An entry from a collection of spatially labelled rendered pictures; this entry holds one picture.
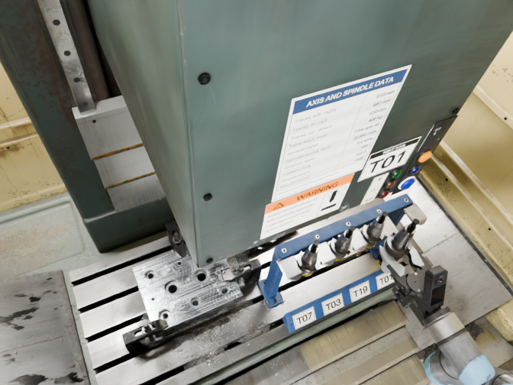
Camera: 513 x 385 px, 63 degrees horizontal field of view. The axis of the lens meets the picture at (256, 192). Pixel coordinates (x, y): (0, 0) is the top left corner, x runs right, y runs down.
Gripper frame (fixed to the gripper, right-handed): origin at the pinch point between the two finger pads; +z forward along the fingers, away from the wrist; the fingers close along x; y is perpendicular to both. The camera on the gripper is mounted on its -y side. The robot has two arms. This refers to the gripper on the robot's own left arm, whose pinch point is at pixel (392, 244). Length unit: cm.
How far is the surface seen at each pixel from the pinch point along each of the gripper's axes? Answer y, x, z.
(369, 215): 11.5, 6.9, 13.9
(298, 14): -71, -42, 3
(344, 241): 6.7, -7.6, 7.9
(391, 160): -41.5, -18.6, 1.9
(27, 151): 45, -85, 104
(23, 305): 67, -102, 52
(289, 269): 13.0, -23.2, 8.6
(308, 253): 6.6, -18.8, 8.4
